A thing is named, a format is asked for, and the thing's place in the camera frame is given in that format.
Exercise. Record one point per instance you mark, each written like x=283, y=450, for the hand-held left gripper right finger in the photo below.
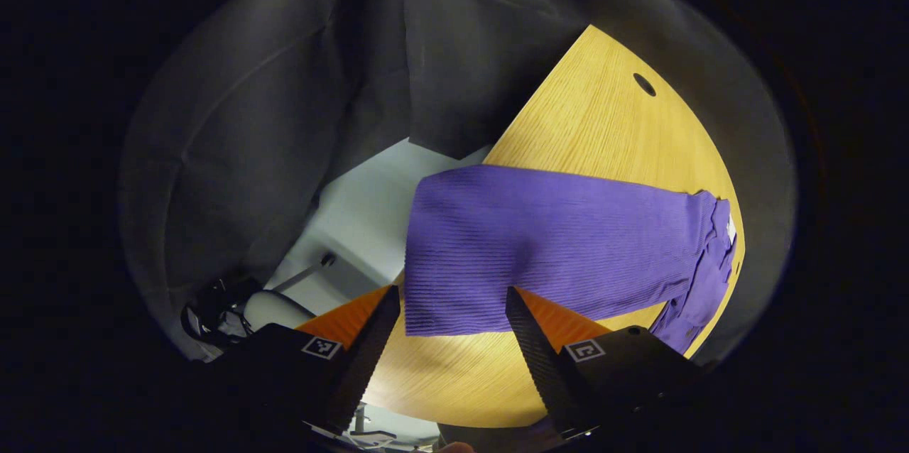
x=536, y=353

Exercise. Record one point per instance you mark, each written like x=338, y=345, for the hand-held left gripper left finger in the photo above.
x=373, y=346

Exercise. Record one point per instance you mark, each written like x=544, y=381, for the thin metal rod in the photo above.
x=305, y=273

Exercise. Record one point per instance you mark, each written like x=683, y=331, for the purple ribbed garment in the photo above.
x=554, y=240

